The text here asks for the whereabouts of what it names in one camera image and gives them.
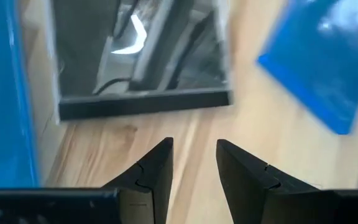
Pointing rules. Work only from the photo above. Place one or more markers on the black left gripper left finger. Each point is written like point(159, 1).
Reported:
point(145, 186)

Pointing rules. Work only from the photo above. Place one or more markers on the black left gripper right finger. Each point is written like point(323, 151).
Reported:
point(253, 189)

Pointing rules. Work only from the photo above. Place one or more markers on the black clear jewel case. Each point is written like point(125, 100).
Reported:
point(141, 104)

